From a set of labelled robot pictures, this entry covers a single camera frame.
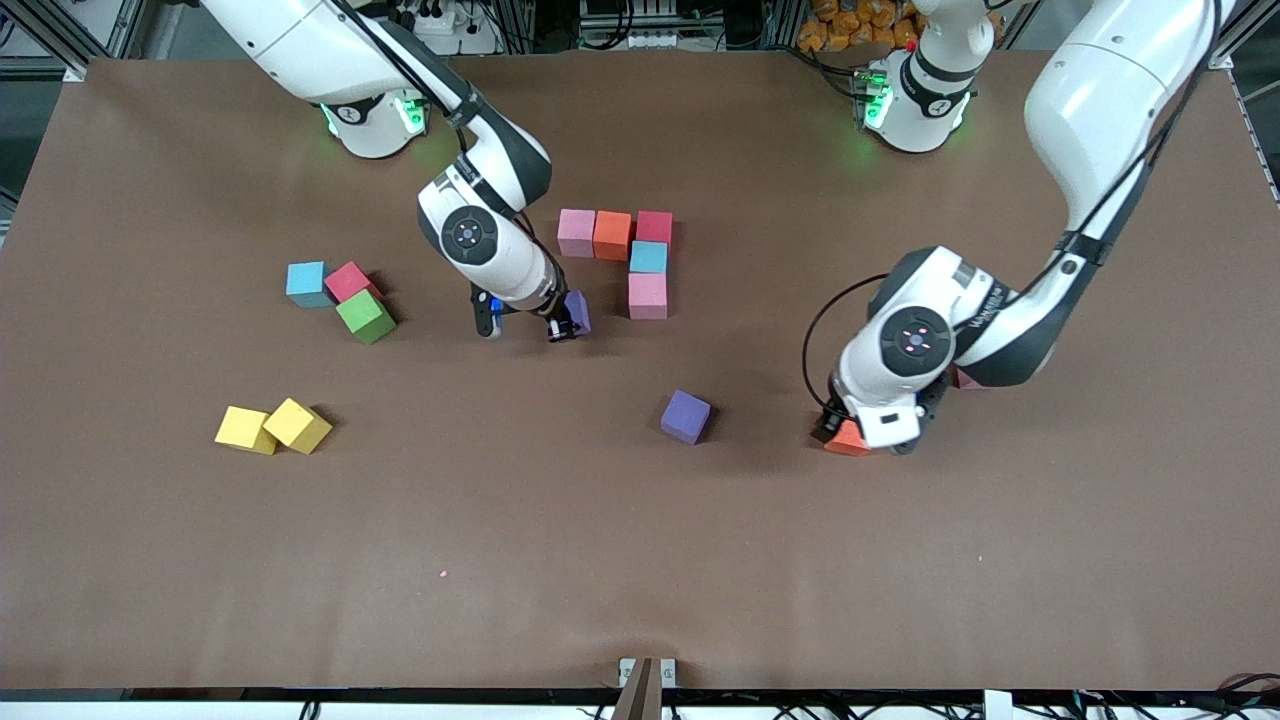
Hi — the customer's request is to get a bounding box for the white power strip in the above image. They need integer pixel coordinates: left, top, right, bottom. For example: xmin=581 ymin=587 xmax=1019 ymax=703
xmin=400 ymin=0 xmax=501 ymax=57

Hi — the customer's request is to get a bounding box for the yellow foam cube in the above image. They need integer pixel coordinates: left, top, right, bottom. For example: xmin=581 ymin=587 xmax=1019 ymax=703
xmin=263 ymin=397 xmax=334 ymax=456
xmin=214 ymin=405 xmax=279 ymax=456

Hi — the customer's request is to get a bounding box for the aluminium frame profile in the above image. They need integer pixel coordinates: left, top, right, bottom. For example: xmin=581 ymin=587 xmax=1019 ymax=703
xmin=0 ymin=0 xmax=151 ymax=83
xmin=1215 ymin=0 xmax=1280 ymax=73

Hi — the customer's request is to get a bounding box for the green foam cube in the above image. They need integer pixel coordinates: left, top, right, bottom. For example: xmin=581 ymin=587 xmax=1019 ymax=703
xmin=335 ymin=289 xmax=398 ymax=346

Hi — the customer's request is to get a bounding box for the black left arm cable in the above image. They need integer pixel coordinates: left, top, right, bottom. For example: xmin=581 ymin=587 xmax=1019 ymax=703
xmin=801 ymin=272 xmax=891 ymax=406

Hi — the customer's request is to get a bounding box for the grey electronics box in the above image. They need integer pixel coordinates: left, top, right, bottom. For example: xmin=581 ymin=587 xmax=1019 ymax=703
xmin=578 ymin=0 xmax=683 ymax=51

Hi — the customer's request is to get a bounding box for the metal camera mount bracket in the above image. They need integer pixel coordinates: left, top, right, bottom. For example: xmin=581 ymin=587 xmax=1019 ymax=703
xmin=612 ymin=656 xmax=679 ymax=720

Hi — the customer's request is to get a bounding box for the orange foam cube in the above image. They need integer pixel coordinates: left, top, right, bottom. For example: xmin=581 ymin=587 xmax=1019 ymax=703
xmin=593 ymin=211 xmax=634 ymax=263
xmin=823 ymin=418 xmax=873 ymax=458

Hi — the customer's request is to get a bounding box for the orange snack bag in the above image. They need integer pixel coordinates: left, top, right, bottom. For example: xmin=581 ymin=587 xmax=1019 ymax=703
xmin=797 ymin=0 xmax=926 ymax=53

